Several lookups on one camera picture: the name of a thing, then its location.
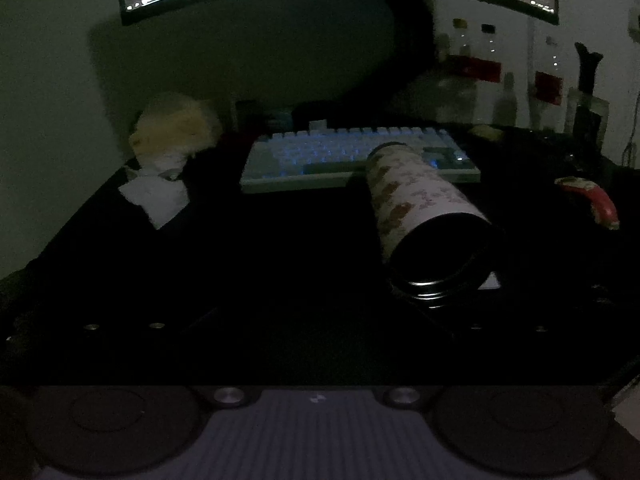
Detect black-capped red-label bottle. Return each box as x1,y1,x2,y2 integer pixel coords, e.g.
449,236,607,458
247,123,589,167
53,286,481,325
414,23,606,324
477,24,503,123

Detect black monitor stand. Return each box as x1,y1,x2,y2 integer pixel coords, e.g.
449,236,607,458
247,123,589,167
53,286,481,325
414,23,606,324
345,0,436,111

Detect clear holder jar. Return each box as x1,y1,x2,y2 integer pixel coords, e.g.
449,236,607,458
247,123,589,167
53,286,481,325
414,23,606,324
575,92,611,148

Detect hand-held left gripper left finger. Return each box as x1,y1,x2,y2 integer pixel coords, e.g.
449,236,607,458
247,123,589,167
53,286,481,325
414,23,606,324
0,306,246,387

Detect red snack packet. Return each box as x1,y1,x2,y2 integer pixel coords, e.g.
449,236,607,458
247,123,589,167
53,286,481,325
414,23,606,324
554,176,621,232

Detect patterned cylindrical container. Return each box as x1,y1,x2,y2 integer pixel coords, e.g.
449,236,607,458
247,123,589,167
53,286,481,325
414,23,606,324
363,142,506,313

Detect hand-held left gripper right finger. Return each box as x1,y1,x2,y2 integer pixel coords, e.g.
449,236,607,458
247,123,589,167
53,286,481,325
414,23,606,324
395,316,626,387

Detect crumpled white tissue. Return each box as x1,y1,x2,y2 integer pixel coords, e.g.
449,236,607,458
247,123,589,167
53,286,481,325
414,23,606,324
137,150,188,181

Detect clear red-label bottle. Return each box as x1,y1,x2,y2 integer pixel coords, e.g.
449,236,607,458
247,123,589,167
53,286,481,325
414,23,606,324
530,35,568,128

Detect yellow-capped red-label bottle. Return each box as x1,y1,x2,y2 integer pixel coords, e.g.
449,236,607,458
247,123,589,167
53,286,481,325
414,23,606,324
447,17,476,123

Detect clear glass bottle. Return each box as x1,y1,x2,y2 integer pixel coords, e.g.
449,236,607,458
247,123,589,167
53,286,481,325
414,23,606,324
495,71,518,126

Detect white backlit keyboard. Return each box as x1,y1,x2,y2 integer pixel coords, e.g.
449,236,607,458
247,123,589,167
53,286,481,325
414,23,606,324
240,126,482,194

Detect yellow plush toy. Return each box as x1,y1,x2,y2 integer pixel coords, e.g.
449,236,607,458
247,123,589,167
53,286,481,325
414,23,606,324
129,92,223,158

